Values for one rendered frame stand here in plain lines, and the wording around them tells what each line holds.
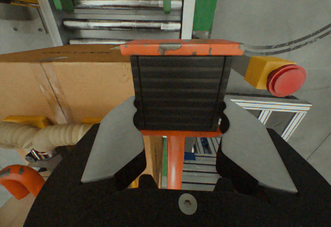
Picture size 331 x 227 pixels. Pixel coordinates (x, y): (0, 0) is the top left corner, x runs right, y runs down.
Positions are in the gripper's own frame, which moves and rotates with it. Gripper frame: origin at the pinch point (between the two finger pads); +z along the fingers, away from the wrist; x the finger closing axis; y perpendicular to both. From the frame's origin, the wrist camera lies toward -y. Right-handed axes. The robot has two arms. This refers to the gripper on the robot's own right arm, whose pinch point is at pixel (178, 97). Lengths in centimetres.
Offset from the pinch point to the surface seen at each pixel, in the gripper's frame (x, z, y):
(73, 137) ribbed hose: -17.9, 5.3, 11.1
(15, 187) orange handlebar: -27.1, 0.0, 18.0
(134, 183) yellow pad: -11.6, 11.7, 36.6
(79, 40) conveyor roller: -51, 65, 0
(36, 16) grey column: -117, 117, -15
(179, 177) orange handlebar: 0.6, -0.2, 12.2
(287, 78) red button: 22.8, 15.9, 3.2
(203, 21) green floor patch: 25, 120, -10
